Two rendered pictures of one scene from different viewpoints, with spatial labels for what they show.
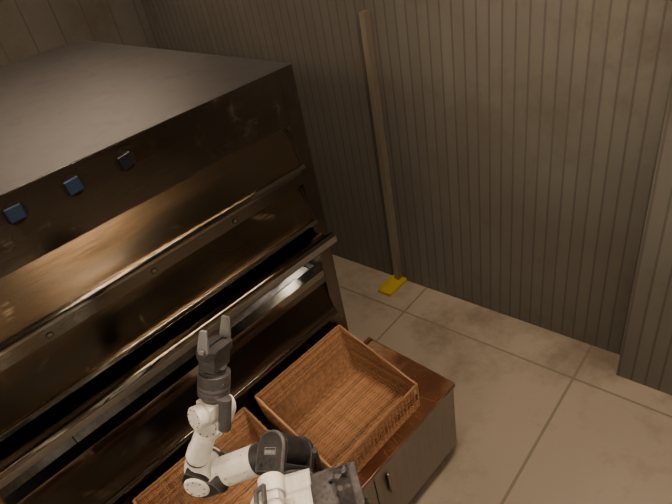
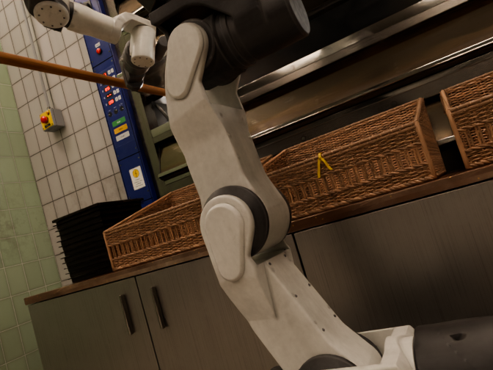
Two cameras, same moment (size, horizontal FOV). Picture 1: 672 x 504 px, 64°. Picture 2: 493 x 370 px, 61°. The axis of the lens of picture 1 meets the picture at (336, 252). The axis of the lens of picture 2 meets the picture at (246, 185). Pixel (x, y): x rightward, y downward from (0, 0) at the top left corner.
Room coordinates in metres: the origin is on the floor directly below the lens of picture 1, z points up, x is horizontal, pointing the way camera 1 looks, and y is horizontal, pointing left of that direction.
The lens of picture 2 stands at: (0.39, -0.53, 0.61)
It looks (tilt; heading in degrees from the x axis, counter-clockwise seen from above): 5 degrees up; 67
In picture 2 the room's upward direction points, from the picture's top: 17 degrees counter-clockwise
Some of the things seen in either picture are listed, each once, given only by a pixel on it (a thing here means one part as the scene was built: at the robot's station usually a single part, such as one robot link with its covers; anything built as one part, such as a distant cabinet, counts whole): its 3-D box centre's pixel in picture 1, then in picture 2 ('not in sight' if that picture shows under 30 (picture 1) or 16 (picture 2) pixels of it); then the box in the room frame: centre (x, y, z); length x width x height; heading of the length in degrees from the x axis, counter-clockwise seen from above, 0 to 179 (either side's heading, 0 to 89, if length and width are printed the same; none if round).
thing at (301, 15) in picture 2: not in sight; (230, 26); (0.77, 0.19, 1.00); 0.28 x 0.13 x 0.18; 130
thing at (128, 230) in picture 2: not in sight; (197, 209); (0.85, 1.05, 0.72); 0.56 x 0.49 x 0.28; 131
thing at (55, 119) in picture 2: not in sight; (51, 120); (0.43, 1.90, 1.46); 0.10 x 0.07 x 0.10; 130
